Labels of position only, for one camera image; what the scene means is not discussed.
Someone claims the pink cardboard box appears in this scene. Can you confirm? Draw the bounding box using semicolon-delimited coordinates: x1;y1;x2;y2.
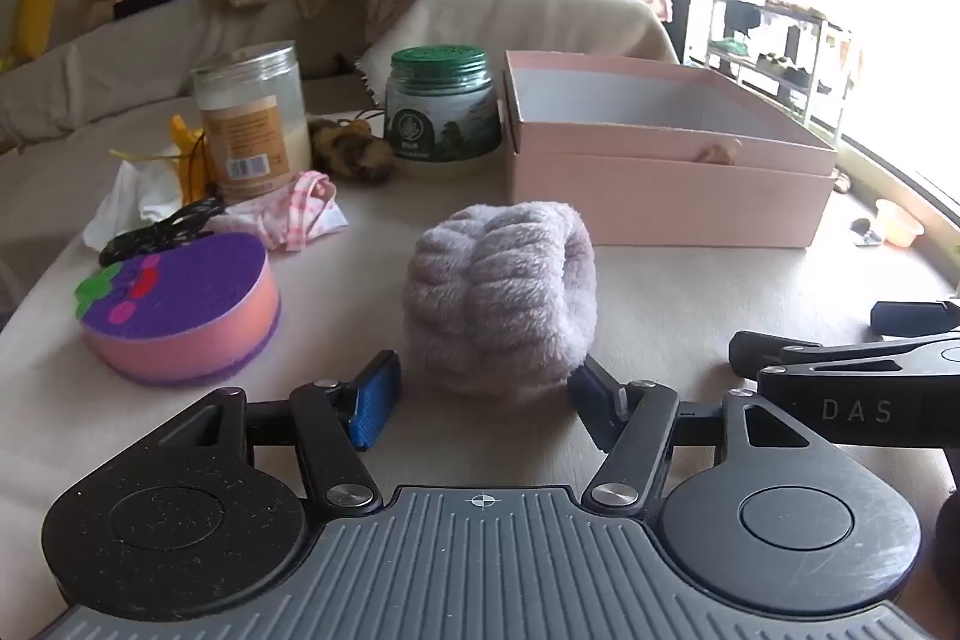
500;50;839;249

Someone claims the yellow plush toy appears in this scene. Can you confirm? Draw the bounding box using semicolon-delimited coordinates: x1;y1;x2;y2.
15;0;67;60

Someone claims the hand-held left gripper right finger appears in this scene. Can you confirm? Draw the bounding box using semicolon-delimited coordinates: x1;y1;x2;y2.
566;355;826;513

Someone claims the black hair clip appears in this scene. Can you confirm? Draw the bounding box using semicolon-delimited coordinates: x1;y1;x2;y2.
99;197;226;268

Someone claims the clear plastic powder jar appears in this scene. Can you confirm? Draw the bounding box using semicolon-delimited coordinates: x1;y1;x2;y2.
193;42;311;200

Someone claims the beige cloth covered chair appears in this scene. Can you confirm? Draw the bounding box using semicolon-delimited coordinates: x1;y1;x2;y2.
356;0;680;109

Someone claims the purple and pink sponge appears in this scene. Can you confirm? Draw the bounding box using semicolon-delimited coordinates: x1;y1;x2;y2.
75;233;282;386

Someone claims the green lidded jar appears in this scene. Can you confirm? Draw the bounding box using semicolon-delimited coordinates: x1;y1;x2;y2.
384;47;502;163

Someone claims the small orange cup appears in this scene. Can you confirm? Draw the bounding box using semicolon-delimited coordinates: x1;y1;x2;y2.
874;199;926;248

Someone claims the metal shoe rack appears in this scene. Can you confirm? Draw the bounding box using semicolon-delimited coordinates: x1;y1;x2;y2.
705;0;856;131

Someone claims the brown plush toy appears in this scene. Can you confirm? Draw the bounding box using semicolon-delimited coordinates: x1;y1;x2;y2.
309;116;395;185

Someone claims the lilac plush headband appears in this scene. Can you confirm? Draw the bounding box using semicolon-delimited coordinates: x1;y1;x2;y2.
403;201;599;402

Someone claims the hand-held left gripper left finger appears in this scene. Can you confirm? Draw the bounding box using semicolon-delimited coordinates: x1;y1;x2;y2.
161;350;404;512

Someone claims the pink checked cloth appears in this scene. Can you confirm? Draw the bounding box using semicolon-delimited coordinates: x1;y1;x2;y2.
206;170;350;253

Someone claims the white tissue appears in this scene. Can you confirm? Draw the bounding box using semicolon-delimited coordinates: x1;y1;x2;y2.
81;160;185;251

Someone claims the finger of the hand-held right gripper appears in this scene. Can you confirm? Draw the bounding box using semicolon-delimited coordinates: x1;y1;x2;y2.
729;330;960;380
870;301;960;337

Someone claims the beige covered sofa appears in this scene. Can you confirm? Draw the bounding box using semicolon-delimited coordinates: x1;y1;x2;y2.
0;0;421;161

